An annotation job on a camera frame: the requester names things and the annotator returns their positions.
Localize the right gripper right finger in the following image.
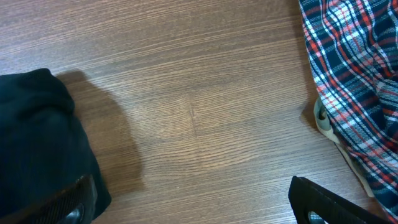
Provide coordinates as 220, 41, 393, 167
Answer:
288, 176, 388, 224

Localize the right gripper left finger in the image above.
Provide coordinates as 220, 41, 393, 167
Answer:
1, 175, 97, 224

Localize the black polo shirt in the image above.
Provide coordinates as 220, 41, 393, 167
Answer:
1, 68, 111, 217

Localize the beige cloth under plaid shirt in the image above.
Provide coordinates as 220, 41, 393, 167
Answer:
313, 97, 374, 198

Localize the red blue plaid shirt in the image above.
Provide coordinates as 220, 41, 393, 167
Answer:
299, 0, 397, 223

